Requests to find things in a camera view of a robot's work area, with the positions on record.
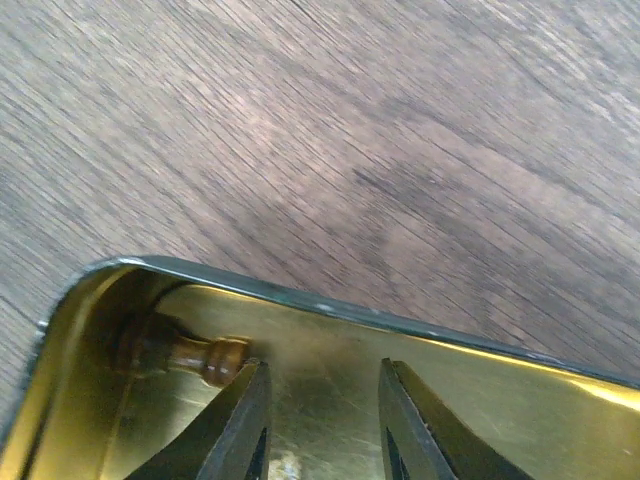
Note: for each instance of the dark piece in tin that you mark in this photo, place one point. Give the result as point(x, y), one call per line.
point(156, 344)

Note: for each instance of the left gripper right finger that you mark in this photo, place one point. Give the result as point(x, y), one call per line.
point(422, 438)

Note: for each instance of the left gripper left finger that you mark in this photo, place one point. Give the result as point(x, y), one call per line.
point(172, 429)

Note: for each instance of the gold tin with dark pieces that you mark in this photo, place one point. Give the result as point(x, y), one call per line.
point(552, 419)

